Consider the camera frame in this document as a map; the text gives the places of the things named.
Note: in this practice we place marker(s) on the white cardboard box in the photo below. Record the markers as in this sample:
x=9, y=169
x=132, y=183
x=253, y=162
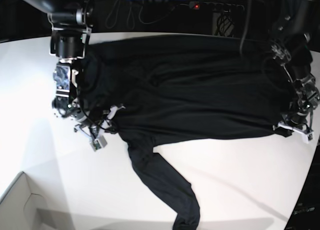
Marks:
x=17, y=209

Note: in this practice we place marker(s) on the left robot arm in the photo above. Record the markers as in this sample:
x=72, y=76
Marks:
x=292, y=52

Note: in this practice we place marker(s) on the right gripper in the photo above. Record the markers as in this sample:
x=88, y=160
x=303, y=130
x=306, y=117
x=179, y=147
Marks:
x=94, y=124

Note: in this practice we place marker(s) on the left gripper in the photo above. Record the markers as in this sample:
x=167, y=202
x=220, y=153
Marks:
x=299, y=122

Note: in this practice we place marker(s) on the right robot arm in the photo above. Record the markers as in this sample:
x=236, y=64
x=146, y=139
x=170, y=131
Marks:
x=71, y=28

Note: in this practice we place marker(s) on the black long-sleeve t-shirt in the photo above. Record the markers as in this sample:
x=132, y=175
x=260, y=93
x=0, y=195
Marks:
x=173, y=89

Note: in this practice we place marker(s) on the black power strip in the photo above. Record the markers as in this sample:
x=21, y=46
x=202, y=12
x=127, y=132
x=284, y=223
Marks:
x=216, y=7

